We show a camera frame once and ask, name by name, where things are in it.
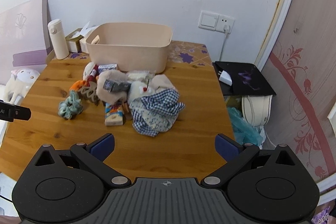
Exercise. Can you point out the beige fluffy hat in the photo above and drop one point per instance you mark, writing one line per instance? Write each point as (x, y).
(159, 82)

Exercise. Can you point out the cartoon tissue packet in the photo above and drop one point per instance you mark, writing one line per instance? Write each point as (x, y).
(113, 115)

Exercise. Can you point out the purple white gift box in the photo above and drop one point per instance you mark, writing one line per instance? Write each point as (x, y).
(25, 41)

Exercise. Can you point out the white fluffy plush toy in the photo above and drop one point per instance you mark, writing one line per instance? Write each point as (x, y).
(140, 84)

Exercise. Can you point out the blue white small box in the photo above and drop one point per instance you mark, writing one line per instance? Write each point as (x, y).
(108, 67)

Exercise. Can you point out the teal hair scrunchie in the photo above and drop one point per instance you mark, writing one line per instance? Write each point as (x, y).
(71, 107)

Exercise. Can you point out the tan wooden letter ornament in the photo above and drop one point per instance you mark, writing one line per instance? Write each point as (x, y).
(89, 93)

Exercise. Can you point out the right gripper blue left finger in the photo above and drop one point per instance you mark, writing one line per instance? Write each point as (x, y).
(91, 157)

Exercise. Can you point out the teal plastic bag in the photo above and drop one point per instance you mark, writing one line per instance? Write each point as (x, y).
(243, 131)

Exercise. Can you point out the white cat plush toy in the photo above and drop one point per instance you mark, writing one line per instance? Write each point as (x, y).
(91, 69)

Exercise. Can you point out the orange medicine bottle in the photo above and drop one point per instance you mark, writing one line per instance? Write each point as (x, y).
(78, 85)

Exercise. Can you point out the black cube gold character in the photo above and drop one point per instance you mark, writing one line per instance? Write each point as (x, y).
(114, 86)

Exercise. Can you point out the white wall switch socket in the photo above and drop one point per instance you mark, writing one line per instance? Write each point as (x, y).
(216, 22)

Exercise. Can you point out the cream thermos bottle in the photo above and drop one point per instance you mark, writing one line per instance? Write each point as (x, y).
(58, 39)

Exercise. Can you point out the beige plastic storage bin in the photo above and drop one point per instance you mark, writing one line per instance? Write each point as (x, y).
(132, 46)

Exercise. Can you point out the white charger adapter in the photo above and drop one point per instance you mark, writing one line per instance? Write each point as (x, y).
(225, 78)

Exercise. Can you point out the blue checkered cloth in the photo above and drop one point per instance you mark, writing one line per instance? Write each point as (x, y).
(156, 113)

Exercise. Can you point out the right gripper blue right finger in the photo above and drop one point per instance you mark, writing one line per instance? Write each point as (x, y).
(238, 158)

